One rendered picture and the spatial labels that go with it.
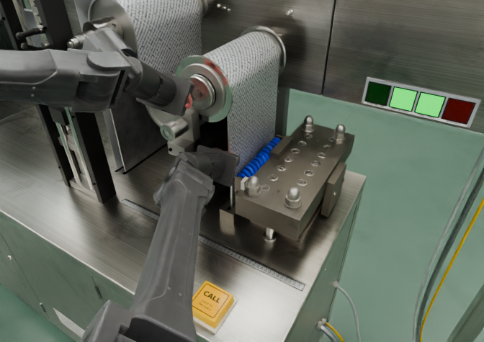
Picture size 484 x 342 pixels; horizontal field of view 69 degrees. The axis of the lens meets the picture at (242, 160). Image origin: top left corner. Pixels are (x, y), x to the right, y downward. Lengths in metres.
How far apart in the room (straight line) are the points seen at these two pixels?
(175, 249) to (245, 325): 0.39
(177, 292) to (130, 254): 0.55
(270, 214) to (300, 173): 0.15
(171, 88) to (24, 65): 0.24
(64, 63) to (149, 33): 0.38
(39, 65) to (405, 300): 1.85
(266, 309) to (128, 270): 0.32
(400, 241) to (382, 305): 0.47
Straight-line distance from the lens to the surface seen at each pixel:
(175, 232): 0.44
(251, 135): 0.88
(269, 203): 0.79
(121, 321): 0.32
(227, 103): 0.74
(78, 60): 0.54
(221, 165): 0.74
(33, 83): 0.52
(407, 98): 0.95
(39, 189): 1.18
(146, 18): 0.88
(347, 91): 0.99
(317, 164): 0.93
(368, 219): 2.34
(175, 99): 0.66
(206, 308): 0.76
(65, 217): 1.05
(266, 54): 0.87
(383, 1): 0.91
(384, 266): 2.12
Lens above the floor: 1.57
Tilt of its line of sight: 36 degrees down
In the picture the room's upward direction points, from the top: straight up
